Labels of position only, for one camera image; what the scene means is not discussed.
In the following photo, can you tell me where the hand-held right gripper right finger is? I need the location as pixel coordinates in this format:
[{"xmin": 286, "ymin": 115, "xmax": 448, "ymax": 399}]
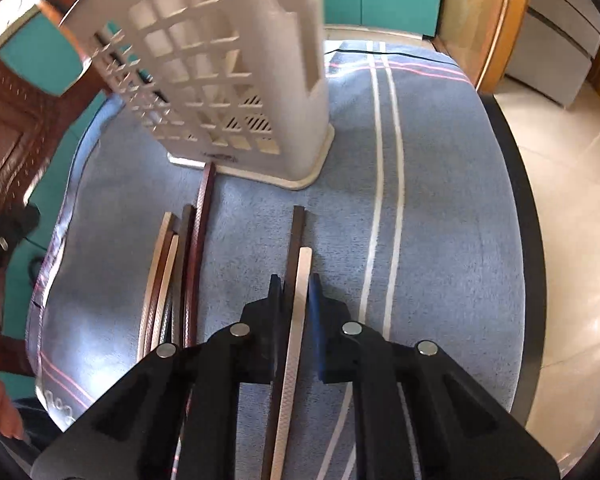
[{"xmin": 307, "ymin": 272, "xmax": 563, "ymax": 480}]

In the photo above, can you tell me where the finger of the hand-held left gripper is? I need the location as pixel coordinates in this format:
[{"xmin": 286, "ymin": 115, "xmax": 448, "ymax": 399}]
[{"xmin": 0, "ymin": 205, "xmax": 41, "ymax": 293}]

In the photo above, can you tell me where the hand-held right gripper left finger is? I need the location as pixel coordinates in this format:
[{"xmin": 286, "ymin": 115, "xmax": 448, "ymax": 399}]
[{"xmin": 30, "ymin": 274, "xmax": 286, "ymax": 480}]

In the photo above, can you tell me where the cream chopstick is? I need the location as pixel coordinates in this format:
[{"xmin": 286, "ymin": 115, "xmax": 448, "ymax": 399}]
[
  {"xmin": 150, "ymin": 232, "xmax": 181, "ymax": 353},
  {"xmin": 269, "ymin": 246, "xmax": 313, "ymax": 480},
  {"xmin": 136, "ymin": 211, "xmax": 177, "ymax": 363}
]

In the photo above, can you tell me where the red-brown chopstick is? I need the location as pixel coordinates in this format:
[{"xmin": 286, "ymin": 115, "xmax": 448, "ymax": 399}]
[{"xmin": 182, "ymin": 161, "xmax": 217, "ymax": 356}]

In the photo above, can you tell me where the white plastic utensil basket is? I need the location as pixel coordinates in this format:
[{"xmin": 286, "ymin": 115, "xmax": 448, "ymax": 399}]
[{"xmin": 57, "ymin": 0, "xmax": 337, "ymax": 192}]

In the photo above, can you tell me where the carved wooden chair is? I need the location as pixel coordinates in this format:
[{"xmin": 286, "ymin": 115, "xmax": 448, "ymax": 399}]
[{"xmin": 0, "ymin": 0, "xmax": 111, "ymax": 376}]

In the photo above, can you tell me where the blue striped cloth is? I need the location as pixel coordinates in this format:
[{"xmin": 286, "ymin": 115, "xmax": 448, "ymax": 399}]
[{"xmin": 25, "ymin": 40, "xmax": 528, "ymax": 480}]

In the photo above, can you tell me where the dark blue cloth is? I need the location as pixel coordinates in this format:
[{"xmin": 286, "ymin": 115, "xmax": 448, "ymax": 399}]
[{"xmin": 10, "ymin": 397, "xmax": 63, "ymax": 461}]

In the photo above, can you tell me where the wooden framed cabinet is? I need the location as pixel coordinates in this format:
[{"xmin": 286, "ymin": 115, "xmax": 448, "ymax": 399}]
[{"xmin": 440, "ymin": 0, "xmax": 536, "ymax": 93}]

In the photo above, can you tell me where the grey cabinet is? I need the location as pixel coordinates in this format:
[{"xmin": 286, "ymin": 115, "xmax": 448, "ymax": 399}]
[{"xmin": 502, "ymin": 0, "xmax": 600, "ymax": 107}]

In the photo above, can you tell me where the thin black cable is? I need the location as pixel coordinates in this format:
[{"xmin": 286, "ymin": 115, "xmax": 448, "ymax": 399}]
[{"xmin": 330, "ymin": 42, "xmax": 461, "ymax": 64}]

